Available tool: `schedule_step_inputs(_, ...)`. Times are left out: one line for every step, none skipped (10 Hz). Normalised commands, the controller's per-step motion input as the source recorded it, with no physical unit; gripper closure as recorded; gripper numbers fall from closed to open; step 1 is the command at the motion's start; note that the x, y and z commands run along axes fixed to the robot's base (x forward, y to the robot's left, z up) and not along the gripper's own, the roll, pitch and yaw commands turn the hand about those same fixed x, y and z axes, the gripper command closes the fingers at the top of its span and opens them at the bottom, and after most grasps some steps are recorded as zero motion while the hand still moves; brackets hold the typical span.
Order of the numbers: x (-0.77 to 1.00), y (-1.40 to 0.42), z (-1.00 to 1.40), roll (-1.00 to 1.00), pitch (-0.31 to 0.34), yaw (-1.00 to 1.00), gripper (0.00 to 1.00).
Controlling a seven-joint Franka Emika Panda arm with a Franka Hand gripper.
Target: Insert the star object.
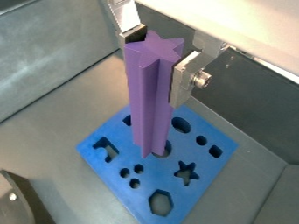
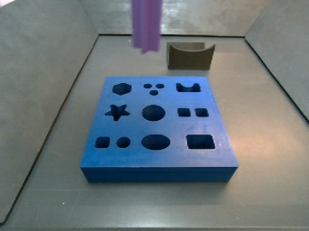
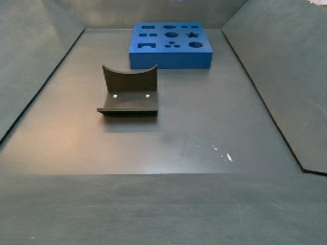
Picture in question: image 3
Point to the black curved holder stand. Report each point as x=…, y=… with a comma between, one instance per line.
x=131, y=92

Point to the blue shape sorter box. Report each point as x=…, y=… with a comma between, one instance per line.
x=171, y=45

